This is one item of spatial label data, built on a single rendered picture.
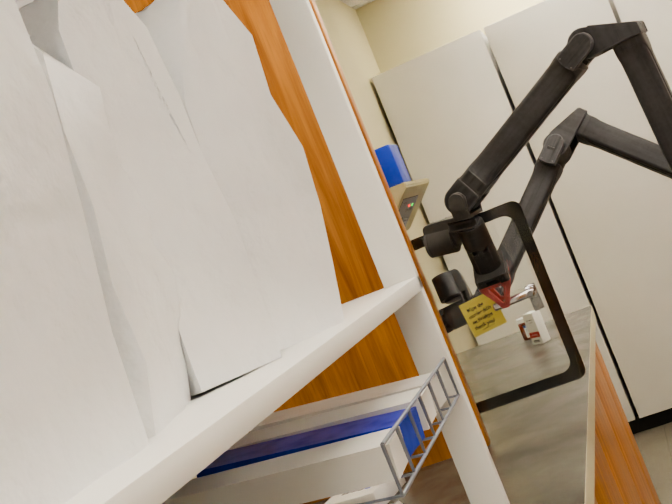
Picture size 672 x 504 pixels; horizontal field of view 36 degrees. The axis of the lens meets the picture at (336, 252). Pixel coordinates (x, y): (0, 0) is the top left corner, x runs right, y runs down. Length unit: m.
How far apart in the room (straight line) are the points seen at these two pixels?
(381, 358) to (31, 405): 1.64
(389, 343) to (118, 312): 1.49
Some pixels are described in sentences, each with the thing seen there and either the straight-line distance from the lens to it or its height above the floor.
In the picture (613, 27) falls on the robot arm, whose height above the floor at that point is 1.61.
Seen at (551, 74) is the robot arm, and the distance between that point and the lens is 1.96.
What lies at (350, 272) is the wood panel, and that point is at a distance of 2.15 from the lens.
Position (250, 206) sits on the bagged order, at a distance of 0.99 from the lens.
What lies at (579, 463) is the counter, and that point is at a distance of 1.83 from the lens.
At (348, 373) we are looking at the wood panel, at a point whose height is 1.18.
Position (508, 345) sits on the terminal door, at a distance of 2.21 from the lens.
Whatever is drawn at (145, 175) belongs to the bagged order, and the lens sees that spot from 0.87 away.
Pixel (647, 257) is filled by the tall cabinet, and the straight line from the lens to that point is 5.30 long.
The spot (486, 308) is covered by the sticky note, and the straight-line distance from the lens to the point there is 2.20.
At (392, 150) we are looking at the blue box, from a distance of 2.24.
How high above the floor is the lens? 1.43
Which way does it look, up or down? level
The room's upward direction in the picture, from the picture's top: 22 degrees counter-clockwise
